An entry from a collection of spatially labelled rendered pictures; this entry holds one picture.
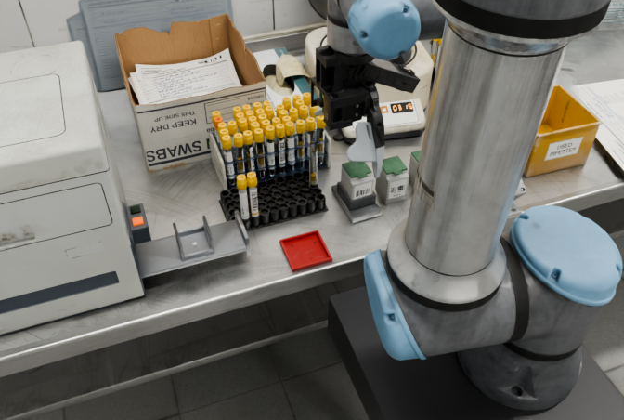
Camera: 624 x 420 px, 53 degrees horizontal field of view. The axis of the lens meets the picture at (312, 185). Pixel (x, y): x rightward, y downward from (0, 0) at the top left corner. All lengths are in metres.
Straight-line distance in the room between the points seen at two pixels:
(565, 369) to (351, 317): 0.27
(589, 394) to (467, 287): 0.32
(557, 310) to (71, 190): 0.58
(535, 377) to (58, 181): 0.61
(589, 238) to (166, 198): 0.72
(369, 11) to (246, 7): 0.77
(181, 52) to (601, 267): 0.99
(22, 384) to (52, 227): 0.90
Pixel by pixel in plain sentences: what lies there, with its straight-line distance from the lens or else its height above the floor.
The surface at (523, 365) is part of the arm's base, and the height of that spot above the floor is 1.01.
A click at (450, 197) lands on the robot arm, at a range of 0.52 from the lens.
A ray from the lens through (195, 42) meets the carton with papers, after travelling 1.40.
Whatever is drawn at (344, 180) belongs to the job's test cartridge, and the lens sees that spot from 1.07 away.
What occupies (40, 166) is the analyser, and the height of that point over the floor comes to 1.16.
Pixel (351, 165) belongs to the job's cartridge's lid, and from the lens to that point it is 1.06.
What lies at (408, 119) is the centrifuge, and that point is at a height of 0.91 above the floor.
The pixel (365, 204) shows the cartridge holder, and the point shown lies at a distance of 1.08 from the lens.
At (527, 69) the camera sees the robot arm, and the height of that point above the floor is 1.42.
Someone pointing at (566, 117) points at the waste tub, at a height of 0.93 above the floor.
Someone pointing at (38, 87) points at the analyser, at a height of 1.17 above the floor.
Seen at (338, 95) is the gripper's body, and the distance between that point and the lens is 0.92.
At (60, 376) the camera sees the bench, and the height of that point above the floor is 0.27.
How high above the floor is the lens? 1.64
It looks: 42 degrees down
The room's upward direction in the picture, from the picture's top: straight up
